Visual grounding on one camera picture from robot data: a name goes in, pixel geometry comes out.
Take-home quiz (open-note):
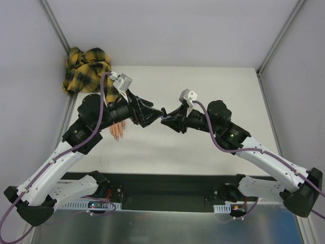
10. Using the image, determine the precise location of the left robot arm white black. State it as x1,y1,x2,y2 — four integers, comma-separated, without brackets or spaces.
4,91,163,227

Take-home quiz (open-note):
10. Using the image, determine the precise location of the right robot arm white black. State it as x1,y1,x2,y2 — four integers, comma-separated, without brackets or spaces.
161,100,324,218

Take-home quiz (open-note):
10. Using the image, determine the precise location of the mannequin hand with long nails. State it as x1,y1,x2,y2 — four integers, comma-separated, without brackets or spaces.
109,120,126,141

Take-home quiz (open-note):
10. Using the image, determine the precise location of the yellow plaid shirt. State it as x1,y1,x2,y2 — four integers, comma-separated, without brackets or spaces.
62,47,111,96

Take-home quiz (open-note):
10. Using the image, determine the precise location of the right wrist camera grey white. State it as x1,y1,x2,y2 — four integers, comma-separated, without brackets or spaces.
179,89,198,117

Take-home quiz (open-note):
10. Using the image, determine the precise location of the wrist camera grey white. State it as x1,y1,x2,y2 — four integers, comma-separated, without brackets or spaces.
179,89,198,117
110,72,133,101

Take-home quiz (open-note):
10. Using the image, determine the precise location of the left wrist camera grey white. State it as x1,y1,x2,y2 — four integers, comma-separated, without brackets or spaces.
110,72,133,101

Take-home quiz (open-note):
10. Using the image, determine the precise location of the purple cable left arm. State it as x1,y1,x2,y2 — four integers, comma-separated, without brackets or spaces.
0,72,115,243

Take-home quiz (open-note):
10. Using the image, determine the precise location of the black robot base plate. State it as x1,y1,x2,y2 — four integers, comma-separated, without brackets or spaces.
77,172,257,211

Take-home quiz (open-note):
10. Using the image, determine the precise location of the white slotted cable duct right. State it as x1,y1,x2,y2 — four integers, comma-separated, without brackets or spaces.
213,204,232,214

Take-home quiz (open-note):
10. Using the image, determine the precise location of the white slotted cable duct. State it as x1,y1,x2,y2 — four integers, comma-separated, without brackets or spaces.
57,199,122,211
213,204,232,214

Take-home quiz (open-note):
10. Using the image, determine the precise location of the white slotted cable duct left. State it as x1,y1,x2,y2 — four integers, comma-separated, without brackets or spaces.
57,199,122,211

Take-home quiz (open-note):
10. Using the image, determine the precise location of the aluminium corner post left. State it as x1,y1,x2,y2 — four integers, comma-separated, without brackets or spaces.
38,0,70,55

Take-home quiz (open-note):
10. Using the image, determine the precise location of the aluminium corner post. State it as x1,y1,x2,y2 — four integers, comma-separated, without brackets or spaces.
38,0,70,55
256,0,308,77

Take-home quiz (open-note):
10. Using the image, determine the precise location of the aluminium corner post right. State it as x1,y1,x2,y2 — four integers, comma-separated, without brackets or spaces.
256,0,308,77

